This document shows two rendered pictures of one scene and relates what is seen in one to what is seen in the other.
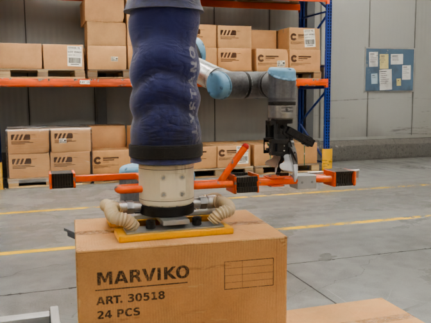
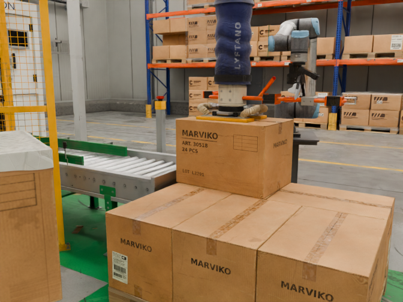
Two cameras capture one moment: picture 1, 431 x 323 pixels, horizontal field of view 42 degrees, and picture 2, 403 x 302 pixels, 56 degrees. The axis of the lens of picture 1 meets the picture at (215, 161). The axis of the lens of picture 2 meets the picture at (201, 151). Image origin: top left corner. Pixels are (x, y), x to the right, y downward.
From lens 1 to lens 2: 1.49 m
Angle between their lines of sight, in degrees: 49
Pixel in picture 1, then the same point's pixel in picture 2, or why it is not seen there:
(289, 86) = (298, 41)
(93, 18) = not seen: outside the picture
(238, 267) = (240, 138)
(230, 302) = (235, 156)
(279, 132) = (295, 71)
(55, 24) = (394, 20)
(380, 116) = not seen: outside the picture
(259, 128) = not seen: outside the picture
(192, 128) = (235, 66)
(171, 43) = (225, 21)
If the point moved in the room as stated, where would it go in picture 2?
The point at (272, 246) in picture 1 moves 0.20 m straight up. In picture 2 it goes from (257, 130) to (258, 91)
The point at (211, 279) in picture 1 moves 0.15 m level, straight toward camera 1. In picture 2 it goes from (227, 142) to (207, 145)
